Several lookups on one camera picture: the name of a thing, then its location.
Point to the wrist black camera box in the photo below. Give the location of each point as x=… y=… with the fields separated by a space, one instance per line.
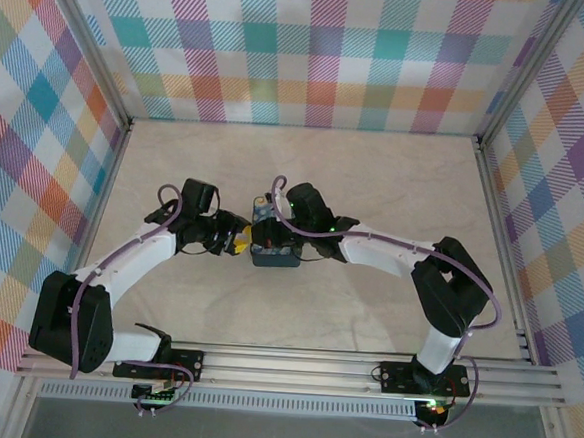
x=310 y=205
x=199 y=197

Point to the aluminium corner post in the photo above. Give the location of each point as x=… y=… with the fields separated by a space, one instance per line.
x=93 y=40
x=529 y=70

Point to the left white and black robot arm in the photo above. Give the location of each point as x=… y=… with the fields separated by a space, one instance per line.
x=134 y=258

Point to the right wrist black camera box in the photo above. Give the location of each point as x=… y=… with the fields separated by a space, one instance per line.
x=310 y=205

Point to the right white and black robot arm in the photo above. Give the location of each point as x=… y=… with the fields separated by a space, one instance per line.
x=385 y=250

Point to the green lit circuit board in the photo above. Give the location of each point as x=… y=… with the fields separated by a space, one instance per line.
x=157 y=395

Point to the aluminium side beam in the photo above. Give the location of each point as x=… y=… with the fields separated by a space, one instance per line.
x=501 y=233
x=104 y=191

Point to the orange and black circuit board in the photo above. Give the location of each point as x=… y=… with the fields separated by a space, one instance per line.
x=434 y=409

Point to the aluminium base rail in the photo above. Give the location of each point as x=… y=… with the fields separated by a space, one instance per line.
x=287 y=364

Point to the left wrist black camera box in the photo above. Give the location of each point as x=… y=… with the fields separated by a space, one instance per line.
x=199 y=197

